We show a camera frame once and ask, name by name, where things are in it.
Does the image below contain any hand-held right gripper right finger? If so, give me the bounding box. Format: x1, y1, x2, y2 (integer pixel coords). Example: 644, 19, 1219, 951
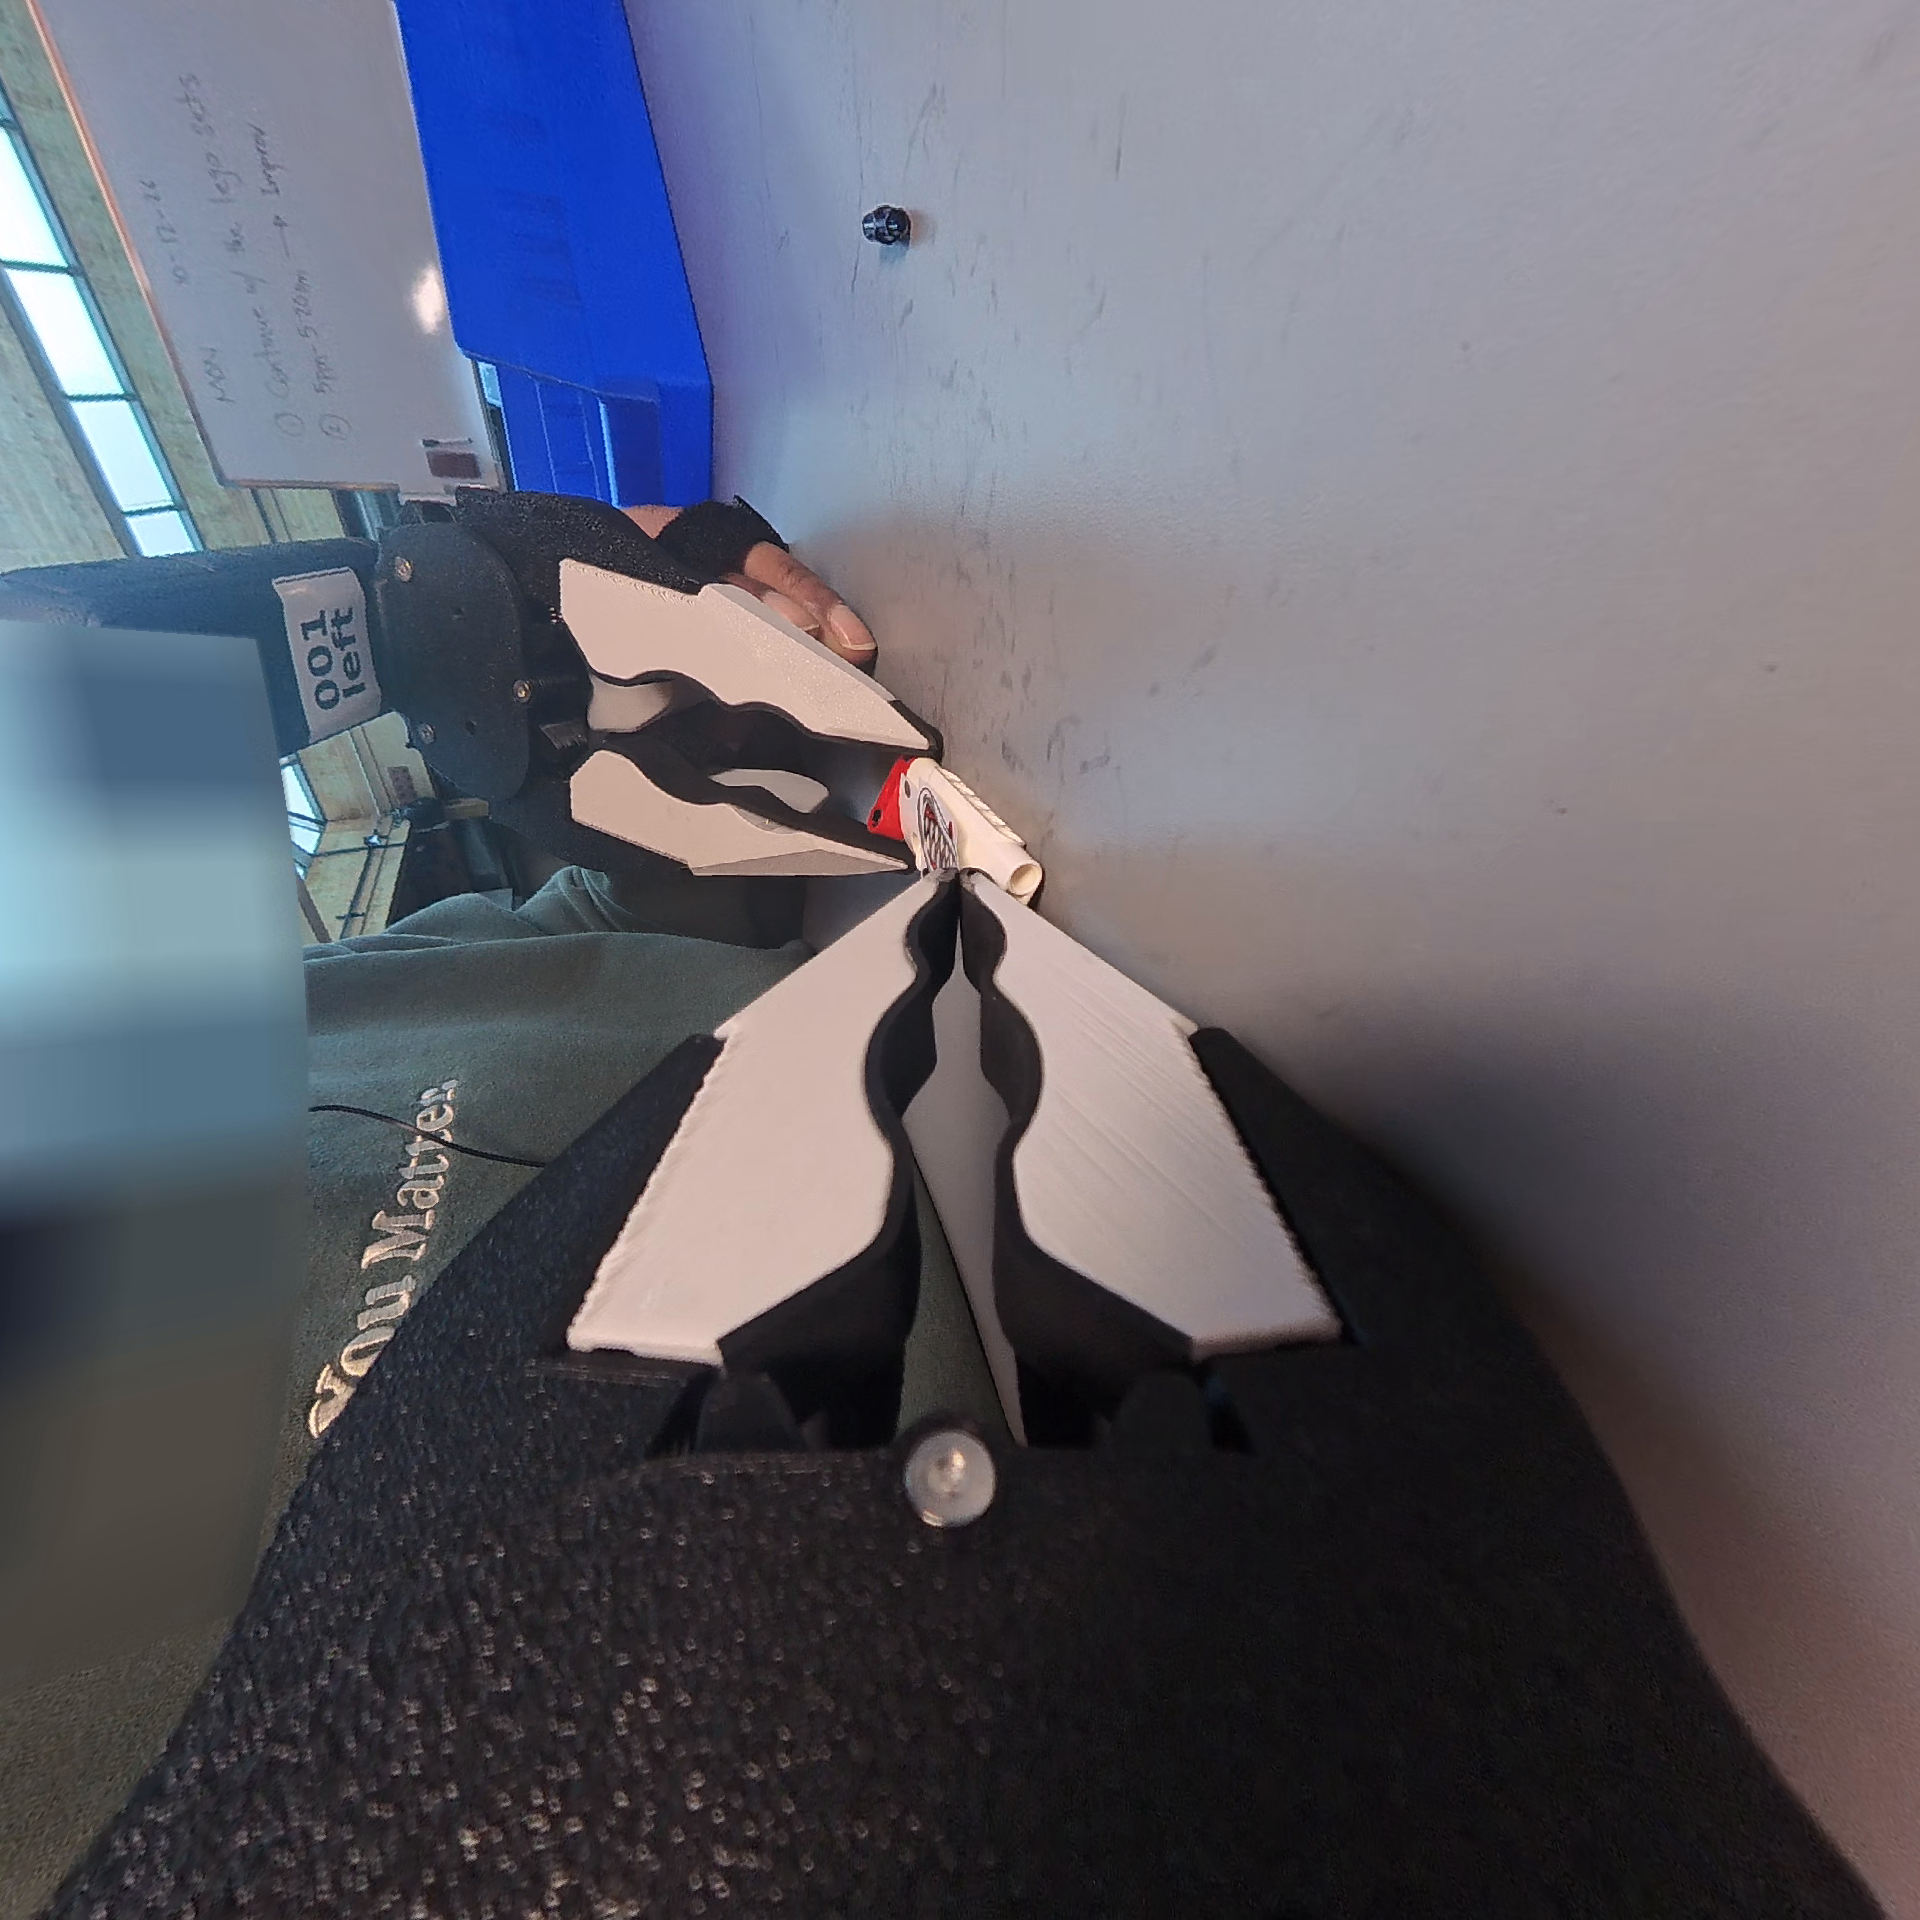
952, 869, 1341, 1422

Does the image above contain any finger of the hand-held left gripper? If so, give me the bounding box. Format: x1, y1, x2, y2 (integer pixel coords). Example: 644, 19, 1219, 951
552, 556, 945, 762
568, 743, 918, 881

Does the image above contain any white whiteboard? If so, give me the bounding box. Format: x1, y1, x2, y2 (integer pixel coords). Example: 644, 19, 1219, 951
42, 0, 492, 494

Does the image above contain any blue plastic bin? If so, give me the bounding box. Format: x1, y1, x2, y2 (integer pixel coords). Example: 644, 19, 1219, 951
477, 352, 717, 507
391, 0, 717, 397

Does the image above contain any black earbud cable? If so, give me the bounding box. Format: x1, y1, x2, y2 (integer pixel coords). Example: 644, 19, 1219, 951
307, 1104, 552, 1172

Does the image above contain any person's left hand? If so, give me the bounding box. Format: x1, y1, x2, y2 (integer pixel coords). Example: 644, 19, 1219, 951
739, 547, 883, 658

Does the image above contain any window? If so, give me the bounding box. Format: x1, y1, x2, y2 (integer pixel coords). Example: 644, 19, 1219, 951
0, 121, 203, 562

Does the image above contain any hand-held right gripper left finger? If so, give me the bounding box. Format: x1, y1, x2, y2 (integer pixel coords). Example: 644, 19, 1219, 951
568, 869, 958, 1422

